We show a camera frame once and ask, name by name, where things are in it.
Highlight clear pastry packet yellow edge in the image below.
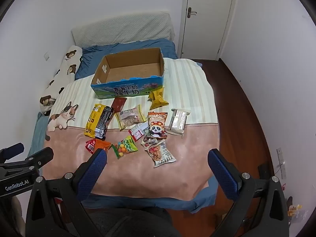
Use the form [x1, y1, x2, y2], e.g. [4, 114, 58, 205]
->
[115, 105, 147, 130]

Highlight colourful small items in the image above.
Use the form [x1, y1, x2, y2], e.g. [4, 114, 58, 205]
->
[286, 196, 304, 220]

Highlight grey white pillow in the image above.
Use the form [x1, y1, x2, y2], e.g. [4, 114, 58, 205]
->
[71, 12, 174, 48]

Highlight red and white snack packet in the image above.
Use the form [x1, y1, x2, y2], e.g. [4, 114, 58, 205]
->
[128, 123, 148, 142]

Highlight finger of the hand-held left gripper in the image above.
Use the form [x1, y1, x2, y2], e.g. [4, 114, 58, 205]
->
[15, 147, 54, 169]
[0, 143, 25, 163]

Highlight white silver snack packet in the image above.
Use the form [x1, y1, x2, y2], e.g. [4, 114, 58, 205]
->
[166, 109, 191, 138]

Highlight person's dark trousers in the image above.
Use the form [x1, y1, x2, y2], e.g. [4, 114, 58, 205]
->
[84, 206, 183, 237]

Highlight small red snack packet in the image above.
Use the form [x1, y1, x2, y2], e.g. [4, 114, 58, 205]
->
[85, 139, 97, 153]

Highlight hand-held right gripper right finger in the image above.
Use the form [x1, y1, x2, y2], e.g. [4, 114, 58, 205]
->
[207, 149, 289, 237]

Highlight plain orange snack packet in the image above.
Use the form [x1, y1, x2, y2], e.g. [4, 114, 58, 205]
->
[95, 139, 112, 153]

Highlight green candy packet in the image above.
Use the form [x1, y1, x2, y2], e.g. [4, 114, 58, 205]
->
[112, 136, 138, 160]

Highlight bear print long pillow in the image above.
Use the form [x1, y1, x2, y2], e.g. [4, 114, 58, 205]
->
[39, 45, 83, 115]

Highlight white granola snack packet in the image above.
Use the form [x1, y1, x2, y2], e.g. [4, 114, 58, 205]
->
[146, 139, 177, 168]

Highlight blue bed sheet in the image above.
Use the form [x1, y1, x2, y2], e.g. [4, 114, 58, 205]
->
[27, 38, 218, 214]

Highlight white door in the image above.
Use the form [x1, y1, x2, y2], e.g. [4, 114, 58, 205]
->
[181, 0, 235, 60]

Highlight panda print snack packet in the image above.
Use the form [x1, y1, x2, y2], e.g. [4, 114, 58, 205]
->
[146, 120, 168, 139]

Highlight yellow and black snack packet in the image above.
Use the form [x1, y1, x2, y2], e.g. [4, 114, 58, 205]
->
[84, 104, 106, 138]

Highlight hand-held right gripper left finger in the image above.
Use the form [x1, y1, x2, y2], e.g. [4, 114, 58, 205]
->
[25, 148, 109, 237]

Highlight dark red snack packet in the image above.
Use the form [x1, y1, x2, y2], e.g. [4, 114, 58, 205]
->
[111, 97, 127, 111]

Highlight white wall power strip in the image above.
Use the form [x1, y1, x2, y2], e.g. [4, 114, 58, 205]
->
[276, 148, 287, 179]

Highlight cardboard box blue print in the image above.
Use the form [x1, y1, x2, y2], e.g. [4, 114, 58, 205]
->
[90, 47, 165, 100]

